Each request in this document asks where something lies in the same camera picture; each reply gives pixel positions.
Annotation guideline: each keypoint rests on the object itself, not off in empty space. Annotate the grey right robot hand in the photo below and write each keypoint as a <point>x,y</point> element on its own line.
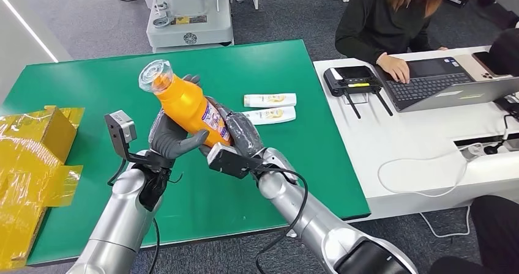
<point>243,134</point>

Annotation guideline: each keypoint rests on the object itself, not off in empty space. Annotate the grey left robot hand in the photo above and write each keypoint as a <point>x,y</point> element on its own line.
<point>166,140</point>

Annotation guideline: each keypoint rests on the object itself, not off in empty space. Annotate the orange detergent bottle clear cap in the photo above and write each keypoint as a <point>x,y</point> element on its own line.
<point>186,106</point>

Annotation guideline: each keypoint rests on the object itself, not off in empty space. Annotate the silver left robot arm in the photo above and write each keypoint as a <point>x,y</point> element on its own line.
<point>121,223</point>

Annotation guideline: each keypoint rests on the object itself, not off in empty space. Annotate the white shampoo bottle gold cap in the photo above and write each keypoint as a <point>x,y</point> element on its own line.
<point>267,100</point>
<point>275,116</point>

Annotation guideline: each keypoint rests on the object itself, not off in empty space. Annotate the white table foot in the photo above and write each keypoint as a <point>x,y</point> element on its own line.
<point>291,233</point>

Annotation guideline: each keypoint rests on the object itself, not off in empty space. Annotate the white robot stand machine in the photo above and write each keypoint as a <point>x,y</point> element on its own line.
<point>188,25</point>

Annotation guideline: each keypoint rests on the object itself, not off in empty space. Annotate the black remote controller with antennas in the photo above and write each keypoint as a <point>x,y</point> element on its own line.
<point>352,79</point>

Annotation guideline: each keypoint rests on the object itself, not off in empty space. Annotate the yellow taped cardboard box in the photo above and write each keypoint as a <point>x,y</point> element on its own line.
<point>24,162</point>

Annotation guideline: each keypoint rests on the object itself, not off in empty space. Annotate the person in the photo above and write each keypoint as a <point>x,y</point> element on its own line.
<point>377,25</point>
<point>506,52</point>

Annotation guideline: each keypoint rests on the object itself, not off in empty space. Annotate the grey open laptop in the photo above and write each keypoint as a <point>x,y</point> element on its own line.
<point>430,88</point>

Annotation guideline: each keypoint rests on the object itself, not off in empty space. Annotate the white charger adapter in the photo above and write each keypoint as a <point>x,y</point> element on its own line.
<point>470,151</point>

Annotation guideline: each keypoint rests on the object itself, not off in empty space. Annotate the pale gold smartphone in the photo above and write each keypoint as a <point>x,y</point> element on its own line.
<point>472,66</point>

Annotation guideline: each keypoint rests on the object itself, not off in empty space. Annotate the person's leg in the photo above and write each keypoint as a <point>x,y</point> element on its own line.
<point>496,227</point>

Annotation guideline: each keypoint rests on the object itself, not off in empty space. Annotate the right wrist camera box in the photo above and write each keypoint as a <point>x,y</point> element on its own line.
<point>233,165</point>

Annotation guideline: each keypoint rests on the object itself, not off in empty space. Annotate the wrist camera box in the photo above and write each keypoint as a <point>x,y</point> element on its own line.
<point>120,132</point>
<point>233,165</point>

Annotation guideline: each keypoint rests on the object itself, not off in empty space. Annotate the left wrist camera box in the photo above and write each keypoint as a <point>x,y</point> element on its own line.
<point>120,132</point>

